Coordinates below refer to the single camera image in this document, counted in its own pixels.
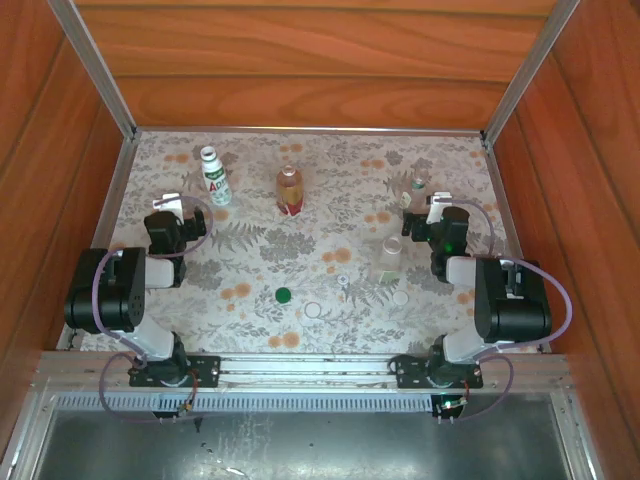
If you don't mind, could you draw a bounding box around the clear bottle pale green label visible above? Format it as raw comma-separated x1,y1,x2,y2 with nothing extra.
374,235,407,285

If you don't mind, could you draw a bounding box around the white bottle green red label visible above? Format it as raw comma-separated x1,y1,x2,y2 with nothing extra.
199,145,234,207

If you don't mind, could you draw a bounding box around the small clear bottle green band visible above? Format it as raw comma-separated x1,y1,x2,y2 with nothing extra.
399,167,431,211

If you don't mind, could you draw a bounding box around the amber tea bottle red label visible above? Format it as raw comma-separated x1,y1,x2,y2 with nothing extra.
275,165,305,215

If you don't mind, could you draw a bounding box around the floral tablecloth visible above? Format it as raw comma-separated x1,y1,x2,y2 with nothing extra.
79,130,544,354

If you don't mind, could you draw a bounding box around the small board with green light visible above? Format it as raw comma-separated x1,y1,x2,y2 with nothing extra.
434,394,471,419

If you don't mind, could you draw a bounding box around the grey sheet metal panel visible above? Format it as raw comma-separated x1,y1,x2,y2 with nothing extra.
34,409,571,480

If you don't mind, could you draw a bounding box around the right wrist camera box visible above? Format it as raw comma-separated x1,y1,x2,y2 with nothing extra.
425,191,454,225

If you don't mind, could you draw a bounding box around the aluminium side rail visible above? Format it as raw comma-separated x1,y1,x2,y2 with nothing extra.
57,137,142,351
482,139,551,354

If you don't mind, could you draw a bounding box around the aluminium frame cross bar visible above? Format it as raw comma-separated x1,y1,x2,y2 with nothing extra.
133,125,487,139

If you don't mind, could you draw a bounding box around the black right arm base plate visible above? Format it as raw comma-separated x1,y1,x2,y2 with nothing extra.
394,354,485,390

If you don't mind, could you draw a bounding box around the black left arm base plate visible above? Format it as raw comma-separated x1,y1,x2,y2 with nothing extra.
128,353,222,389

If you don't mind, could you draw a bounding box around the aluminium mounting rail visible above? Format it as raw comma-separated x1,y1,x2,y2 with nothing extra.
32,351,571,396

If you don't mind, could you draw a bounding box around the aluminium frame post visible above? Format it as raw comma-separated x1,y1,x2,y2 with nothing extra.
47,0,140,142
481,0,585,145

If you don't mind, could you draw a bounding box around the grey slotted cable duct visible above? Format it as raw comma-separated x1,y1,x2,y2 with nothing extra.
52,392,554,415

